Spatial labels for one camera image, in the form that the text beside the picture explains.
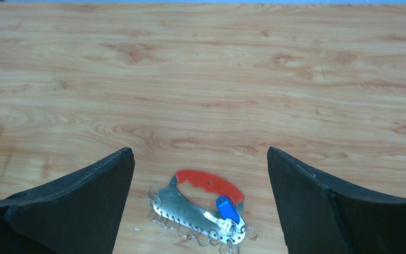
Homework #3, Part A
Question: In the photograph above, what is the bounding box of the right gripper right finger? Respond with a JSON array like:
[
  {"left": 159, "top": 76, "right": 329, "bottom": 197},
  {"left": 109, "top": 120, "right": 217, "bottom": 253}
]
[{"left": 267, "top": 147, "right": 406, "bottom": 253}]

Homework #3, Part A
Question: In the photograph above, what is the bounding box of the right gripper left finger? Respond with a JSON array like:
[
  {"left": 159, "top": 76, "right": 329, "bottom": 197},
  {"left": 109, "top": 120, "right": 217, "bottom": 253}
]
[{"left": 0, "top": 147, "right": 135, "bottom": 253}]

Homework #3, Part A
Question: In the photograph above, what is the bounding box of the blue tag key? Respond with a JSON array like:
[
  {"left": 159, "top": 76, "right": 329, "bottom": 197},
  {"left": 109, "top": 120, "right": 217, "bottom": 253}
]
[{"left": 203, "top": 196, "right": 241, "bottom": 236}]

